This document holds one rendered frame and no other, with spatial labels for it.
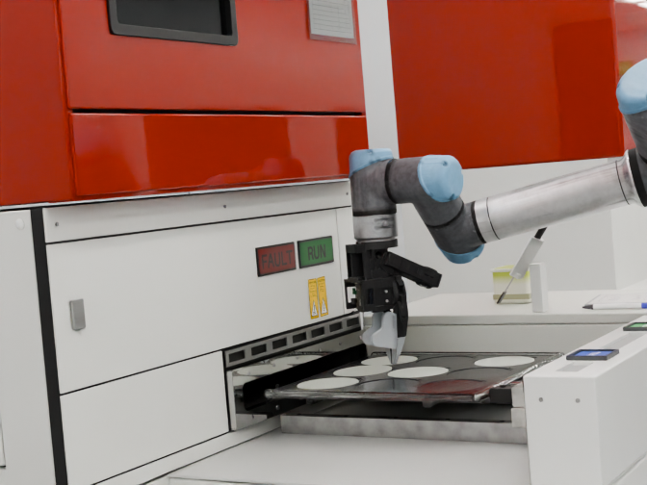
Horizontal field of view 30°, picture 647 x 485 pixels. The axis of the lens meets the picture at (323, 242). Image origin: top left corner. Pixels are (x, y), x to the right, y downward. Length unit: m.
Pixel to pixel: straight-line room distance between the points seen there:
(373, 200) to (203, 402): 0.44
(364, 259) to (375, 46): 3.67
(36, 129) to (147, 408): 0.43
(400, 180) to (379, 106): 3.65
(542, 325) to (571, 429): 0.60
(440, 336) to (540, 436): 0.68
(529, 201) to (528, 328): 0.25
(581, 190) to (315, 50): 0.51
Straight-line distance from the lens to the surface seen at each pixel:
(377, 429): 1.90
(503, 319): 2.15
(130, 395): 1.72
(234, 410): 1.90
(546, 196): 1.99
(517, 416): 1.75
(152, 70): 1.71
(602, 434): 1.54
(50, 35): 1.59
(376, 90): 5.60
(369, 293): 2.01
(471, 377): 1.91
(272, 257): 2.01
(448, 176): 1.94
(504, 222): 2.01
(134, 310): 1.72
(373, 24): 5.64
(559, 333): 2.11
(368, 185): 2.00
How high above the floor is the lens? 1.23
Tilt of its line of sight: 3 degrees down
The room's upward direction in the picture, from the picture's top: 5 degrees counter-clockwise
